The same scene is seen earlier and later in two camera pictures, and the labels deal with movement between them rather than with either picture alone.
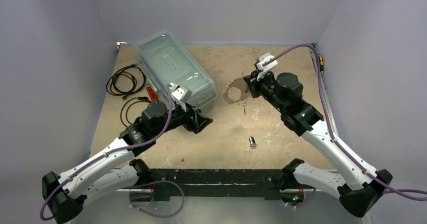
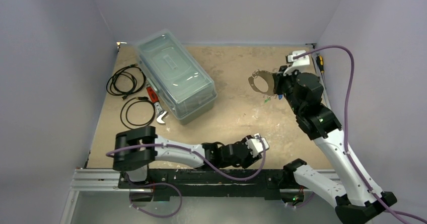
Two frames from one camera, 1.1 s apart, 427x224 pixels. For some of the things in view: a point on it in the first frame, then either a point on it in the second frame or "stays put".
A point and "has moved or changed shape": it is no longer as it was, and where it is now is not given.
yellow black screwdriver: [321, 64] stays put
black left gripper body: [189, 123] → [247, 160]
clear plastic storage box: [164, 61] stays put
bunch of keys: [240, 83] has moved or changed shape
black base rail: [166, 183] stays put
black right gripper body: [253, 85] → [280, 83]
